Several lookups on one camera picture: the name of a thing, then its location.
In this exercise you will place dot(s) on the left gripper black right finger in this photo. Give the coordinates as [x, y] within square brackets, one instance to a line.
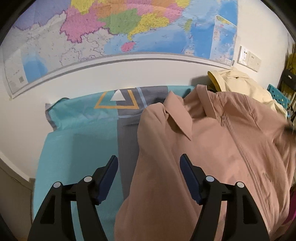
[228, 211]

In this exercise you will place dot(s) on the pink jacket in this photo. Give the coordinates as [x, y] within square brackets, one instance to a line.
[232, 137]

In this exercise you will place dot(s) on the black shoulder bag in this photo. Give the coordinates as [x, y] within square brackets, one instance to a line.
[289, 79]

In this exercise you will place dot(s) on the teal grey bed sheet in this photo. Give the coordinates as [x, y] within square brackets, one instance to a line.
[87, 131]

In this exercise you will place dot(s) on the teal perforated plastic basket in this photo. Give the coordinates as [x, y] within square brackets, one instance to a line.
[278, 96]

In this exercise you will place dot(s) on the cream jacket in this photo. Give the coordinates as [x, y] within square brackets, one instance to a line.
[236, 81]

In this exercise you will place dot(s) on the yellow garment on rack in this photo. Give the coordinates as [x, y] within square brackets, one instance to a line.
[291, 63]

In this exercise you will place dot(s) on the white double wall socket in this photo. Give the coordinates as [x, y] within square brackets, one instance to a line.
[248, 59]

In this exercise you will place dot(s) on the colourful wall map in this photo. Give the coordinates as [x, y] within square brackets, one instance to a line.
[50, 36]

